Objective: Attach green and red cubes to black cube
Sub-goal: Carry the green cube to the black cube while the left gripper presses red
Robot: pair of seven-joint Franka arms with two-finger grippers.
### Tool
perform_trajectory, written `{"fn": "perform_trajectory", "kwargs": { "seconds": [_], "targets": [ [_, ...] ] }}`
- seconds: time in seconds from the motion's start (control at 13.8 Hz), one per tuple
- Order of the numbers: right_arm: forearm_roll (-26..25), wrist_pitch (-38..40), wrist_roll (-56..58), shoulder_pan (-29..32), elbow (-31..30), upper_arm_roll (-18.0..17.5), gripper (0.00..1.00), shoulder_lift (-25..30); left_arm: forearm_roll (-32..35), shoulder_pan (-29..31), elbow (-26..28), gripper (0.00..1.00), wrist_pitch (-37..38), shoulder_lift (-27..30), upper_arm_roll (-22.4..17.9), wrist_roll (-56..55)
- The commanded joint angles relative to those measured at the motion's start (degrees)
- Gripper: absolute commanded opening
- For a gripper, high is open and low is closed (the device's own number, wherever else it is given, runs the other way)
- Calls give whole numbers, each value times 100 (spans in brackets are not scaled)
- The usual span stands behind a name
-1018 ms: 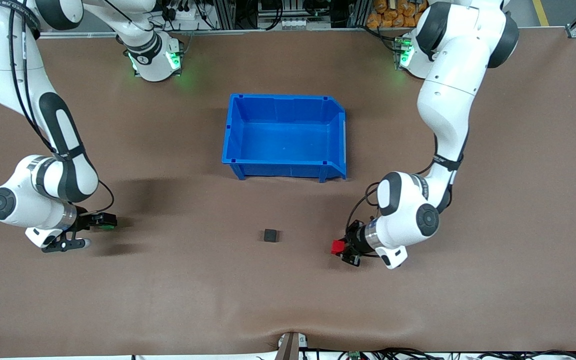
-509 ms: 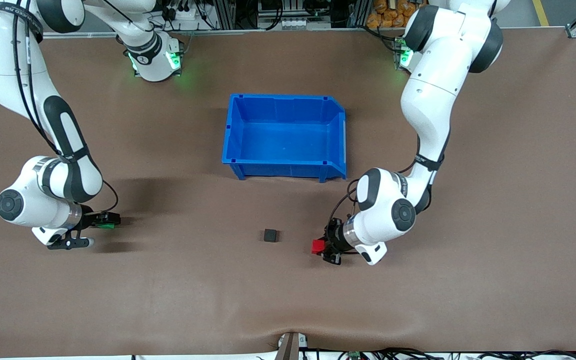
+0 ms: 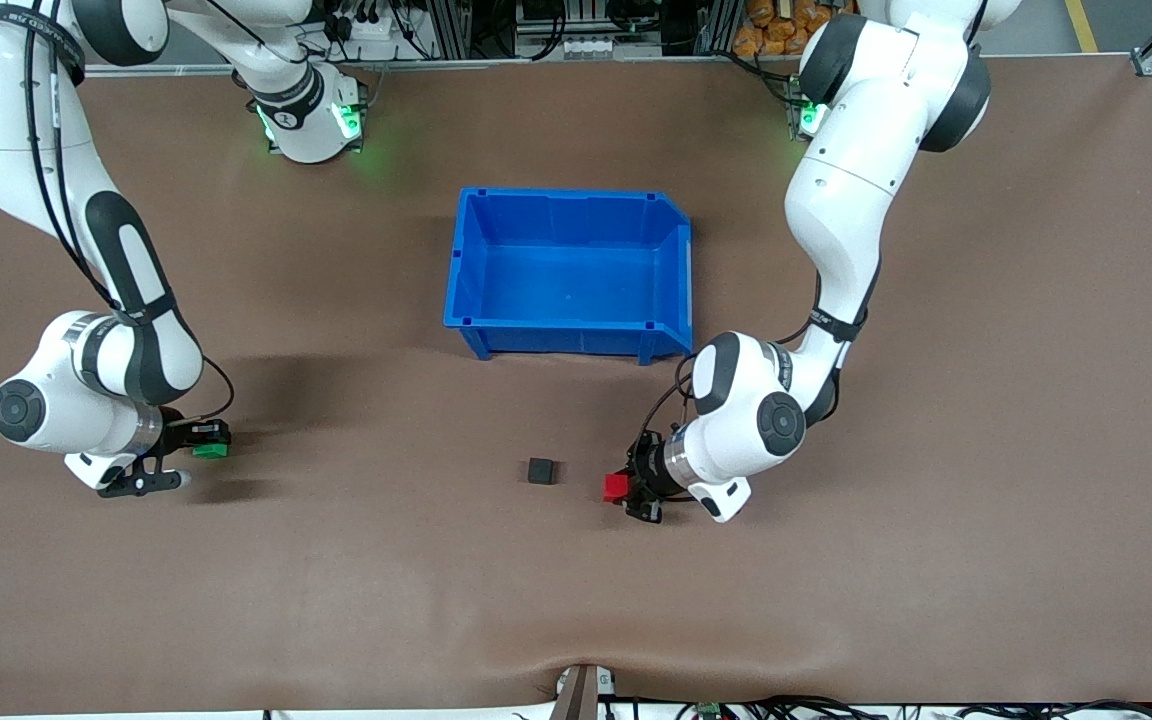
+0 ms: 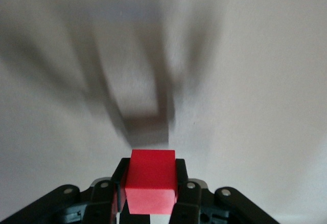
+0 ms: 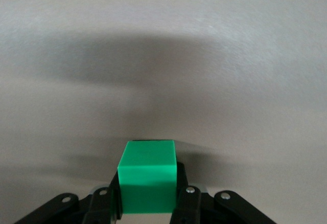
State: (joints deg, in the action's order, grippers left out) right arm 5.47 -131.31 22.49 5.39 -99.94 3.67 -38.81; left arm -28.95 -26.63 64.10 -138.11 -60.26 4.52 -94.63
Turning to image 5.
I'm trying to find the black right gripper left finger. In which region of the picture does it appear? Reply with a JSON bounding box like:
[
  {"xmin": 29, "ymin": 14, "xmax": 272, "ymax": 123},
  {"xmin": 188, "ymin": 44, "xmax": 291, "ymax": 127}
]
[{"xmin": 15, "ymin": 170, "xmax": 123, "ymax": 224}]

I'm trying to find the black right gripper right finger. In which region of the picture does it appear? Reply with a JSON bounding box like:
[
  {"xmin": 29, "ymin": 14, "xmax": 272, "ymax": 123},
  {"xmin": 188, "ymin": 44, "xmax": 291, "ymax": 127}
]
[{"xmin": 170, "ymin": 162, "xmax": 278, "ymax": 224}]

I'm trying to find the green cube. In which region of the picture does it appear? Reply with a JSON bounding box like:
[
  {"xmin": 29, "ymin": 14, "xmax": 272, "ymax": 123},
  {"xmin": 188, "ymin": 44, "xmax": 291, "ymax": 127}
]
[{"xmin": 116, "ymin": 140, "xmax": 178, "ymax": 215}]

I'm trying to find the brown table mat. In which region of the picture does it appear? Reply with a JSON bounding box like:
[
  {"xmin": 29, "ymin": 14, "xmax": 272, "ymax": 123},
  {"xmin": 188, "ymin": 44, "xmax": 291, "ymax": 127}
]
[{"xmin": 0, "ymin": 0, "xmax": 327, "ymax": 224}]

